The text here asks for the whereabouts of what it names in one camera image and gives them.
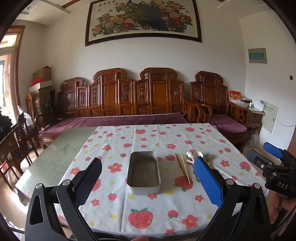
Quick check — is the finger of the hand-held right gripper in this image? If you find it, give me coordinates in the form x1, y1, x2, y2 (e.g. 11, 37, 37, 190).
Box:
263, 142, 296, 166
246, 149, 282, 173

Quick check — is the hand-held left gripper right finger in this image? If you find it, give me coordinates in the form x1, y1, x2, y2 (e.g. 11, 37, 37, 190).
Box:
193, 156, 271, 241

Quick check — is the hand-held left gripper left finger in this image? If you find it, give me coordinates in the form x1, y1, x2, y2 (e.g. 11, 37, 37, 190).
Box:
25, 158, 103, 241

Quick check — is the brown wooden chopstick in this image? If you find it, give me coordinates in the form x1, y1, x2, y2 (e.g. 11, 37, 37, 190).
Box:
175, 153, 191, 184

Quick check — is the rectangular metal tin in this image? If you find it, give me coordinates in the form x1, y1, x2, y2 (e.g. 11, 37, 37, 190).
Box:
127, 151, 161, 195

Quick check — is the person's right hand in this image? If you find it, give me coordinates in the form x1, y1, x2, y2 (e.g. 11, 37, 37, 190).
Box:
269, 192, 296, 226

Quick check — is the grey fluffy object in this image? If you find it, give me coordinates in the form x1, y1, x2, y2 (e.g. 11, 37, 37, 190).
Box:
246, 128, 260, 147

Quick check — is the wooden side table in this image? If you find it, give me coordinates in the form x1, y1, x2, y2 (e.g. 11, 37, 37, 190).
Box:
248, 107, 265, 135

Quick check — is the white desk phone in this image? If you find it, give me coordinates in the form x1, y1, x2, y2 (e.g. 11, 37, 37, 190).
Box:
253, 99, 266, 112

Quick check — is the purple armchair cushion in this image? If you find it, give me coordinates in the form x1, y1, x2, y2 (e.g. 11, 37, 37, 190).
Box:
209, 114, 247, 133

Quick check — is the strawberry flower print tablecloth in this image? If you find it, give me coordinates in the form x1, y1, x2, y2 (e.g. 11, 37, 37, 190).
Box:
59, 123, 270, 238

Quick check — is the red gift box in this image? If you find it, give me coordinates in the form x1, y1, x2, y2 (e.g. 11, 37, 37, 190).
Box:
228, 90, 241, 103

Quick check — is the purple sofa cushion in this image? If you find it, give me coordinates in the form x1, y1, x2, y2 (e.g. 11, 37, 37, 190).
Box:
38, 113, 190, 136

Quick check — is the carved wooden armchair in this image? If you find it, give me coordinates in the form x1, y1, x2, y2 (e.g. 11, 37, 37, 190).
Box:
190, 71, 251, 152

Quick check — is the dark wooden dining chair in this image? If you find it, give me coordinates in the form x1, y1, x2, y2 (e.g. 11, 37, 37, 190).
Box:
0, 120, 40, 176

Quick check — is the carved wooden sofa bench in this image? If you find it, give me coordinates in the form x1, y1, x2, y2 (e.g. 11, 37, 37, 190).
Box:
37, 68, 213, 149

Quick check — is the dark cabinet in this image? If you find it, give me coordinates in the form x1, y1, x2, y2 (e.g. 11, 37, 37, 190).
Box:
37, 88, 56, 121

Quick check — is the clear plastic bag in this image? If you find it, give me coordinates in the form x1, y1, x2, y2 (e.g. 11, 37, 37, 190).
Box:
17, 106, 35, 127

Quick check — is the brown wooden chair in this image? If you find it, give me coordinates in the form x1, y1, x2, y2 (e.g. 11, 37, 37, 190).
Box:
25, 93, 47, 130

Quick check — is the dark cloth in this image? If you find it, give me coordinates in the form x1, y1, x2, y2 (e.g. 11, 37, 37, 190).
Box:
0, 111, 13, 137

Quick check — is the white flat box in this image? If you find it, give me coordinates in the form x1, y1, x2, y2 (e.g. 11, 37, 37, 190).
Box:
28, 81, 53, 92

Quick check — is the brown cardboard box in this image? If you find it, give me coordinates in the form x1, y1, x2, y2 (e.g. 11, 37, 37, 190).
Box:
32, 66, 52, 81

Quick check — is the framed peacock flower painting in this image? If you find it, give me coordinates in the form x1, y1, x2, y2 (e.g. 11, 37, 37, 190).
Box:
85, 0, 202, 47

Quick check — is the white wall cable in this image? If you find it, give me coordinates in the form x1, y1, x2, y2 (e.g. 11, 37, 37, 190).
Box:
276, 118, 296, 127

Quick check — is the white wall panel cover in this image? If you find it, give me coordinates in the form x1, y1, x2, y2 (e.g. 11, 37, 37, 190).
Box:
261, 101, 278, 133

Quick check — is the grey wall electrical panel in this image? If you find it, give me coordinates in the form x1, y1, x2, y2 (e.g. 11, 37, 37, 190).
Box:
248, 48, 268, 64

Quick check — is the wooden door frame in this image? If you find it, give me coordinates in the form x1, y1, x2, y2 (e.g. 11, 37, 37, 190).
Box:
0, 25, 26, 109

